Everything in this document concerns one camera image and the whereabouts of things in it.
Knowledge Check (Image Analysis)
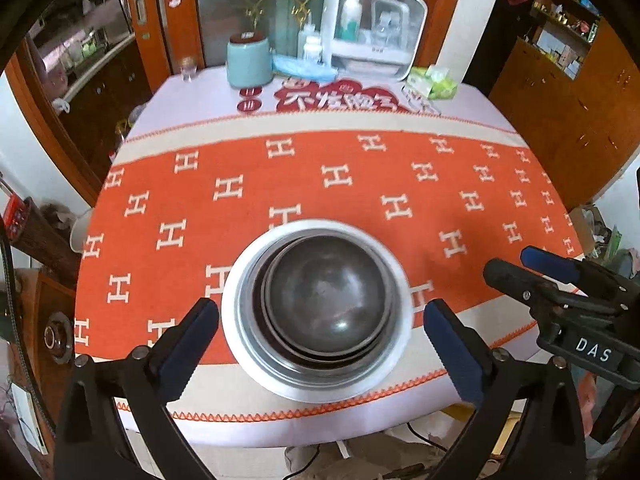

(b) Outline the green plate with white rim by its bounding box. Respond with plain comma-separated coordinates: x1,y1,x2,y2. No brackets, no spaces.
220,218,416,406

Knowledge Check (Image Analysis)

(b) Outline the large steel bowl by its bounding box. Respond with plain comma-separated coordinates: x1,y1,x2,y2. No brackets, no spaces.
234,227,404,386

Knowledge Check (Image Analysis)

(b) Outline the pink-rimmed steel bowl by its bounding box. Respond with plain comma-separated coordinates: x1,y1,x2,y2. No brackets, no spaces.
250,234,399,366

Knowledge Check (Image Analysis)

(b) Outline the dark steel bowl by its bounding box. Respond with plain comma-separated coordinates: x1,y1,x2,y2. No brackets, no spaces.
260,235,391,350

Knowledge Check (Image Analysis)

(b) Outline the brown wooden cabinet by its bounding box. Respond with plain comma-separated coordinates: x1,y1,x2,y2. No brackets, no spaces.
489,0,639,209

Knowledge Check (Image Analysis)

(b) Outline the orange H-pattern tablecloth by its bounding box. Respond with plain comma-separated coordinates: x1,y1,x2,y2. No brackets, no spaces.
74,68,582,448

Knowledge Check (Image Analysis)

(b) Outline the green tissue pack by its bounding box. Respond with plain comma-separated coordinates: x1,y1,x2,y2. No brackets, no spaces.
406,65,458,100

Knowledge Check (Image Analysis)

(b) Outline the white plastic storage box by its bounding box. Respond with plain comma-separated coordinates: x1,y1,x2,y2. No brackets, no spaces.
320,0,427,81

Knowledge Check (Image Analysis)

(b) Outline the small glass jar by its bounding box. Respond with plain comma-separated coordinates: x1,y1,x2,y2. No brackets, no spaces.
180,56,198,81

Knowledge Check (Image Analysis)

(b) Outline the white pill bottle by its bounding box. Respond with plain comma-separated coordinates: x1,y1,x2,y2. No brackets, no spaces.
303,36,322,64

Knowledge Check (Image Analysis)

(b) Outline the light blue ceramic canister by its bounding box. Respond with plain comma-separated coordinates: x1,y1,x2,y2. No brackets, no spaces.
226,30,273,89

